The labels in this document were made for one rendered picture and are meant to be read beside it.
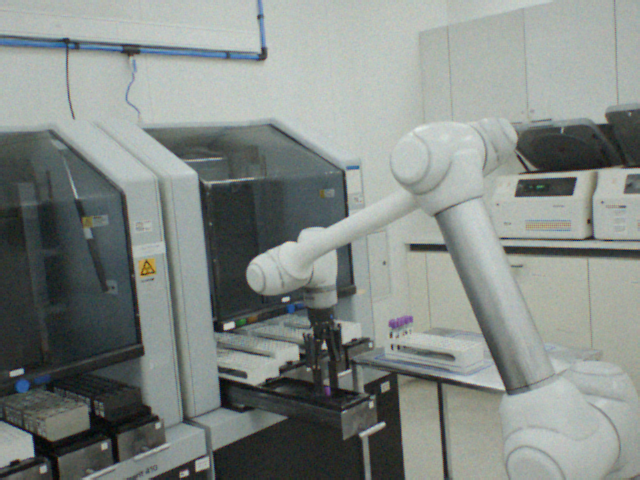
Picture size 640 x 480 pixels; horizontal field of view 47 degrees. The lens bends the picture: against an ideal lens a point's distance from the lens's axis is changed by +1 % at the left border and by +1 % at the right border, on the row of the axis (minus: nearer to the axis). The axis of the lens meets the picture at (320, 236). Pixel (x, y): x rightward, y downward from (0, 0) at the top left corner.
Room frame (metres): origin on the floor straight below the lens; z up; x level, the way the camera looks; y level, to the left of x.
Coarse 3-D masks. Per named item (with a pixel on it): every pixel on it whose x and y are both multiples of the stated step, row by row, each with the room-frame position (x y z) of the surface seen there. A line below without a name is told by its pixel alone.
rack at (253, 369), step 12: (216, 348) 2.29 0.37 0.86; (216, 360) 2.13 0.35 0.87; (228, 360) 2.13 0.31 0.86; (240, 360) 2.12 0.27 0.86; (252, 360) 2.11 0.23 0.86; (264, 360) 2.10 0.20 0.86; (276, 360) 2.08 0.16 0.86; (228, 372) 2.19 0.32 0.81; (240, 372) 2.19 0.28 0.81; (252, 372) 2.02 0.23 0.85; (264, 372) 2.04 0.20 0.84; (276, 372) 2.08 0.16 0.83; (252, 384) 2.02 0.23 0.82
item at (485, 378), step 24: (456, 336) 2.35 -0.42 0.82; (480, 336) 2.33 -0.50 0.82; (360, 360) 2.17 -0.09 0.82; (384, 360) 2.14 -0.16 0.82; (552, 360) 2.01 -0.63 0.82; (576, 360) 1.99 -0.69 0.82; (600, 360) 2.06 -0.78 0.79; (360, 384) 2.19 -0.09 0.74; (456, 384) 1.91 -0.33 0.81; (480, 384) 1.85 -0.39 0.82; (360, 432) 2.19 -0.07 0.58; (360, 456) 2.19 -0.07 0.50
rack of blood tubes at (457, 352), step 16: (400, 336) 2.17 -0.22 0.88; (416, 336) 2.17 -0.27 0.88; (432, 336) 2.15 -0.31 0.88; (400, 352) 2.13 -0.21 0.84; (416, 352) 2.11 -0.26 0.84; (432, 352) 2.15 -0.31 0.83; (448, 352) 1.99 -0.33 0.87; (464, 352) 1.96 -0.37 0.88; (480, 352) 2.01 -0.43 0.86; (448, 368) 2.00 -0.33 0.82; (464, 368) 1.96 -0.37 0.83
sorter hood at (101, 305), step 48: (0, 144) 1.96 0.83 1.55; (48, 144) 2.04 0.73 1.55; (0, 192) 1.72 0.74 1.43; (48, 192) 1.78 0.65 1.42; (96, 192) 1.85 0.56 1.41; (0, 240) 1.66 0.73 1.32; (48, 240) 1.74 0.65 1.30; (96, 240) 1.83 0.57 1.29; (0, 288) 1.65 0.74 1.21; (48, 288) 1.73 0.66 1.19; (96, 288) 1.81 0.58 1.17; (0, 336) 1.64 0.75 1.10; (48, 336) 1.72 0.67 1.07; (96, 336) 1.80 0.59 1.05; (0, 384) 1.62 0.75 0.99
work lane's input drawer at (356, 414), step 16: (224, 384) 2.09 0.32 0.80; (240, 384) 2.05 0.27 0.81; (272, 384) 2.04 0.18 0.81; (288, 384) 2.04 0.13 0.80; (304, 384) 2.02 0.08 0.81; (240, 400) 2.04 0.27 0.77; (256, 400) 1.99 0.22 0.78; (272, 400) 1.94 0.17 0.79; (288, 400) 1.89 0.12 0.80; (304, 400) 1.86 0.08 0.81; (320, 400) 1.88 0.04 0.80; (336, 400) 1.87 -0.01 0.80; (352, 400) 1.81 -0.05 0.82; (368, 400) 1.84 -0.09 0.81; (288, 416) 1.90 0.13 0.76; (304, 416) 1.85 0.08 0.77; (320, 416) 1.81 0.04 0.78; (336, 416) 1.77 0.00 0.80; (352, 416) 1.78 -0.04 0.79; (368, 416) 1.83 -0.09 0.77; (352, 432) 1.78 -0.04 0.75; (368, 432) 1.76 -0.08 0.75
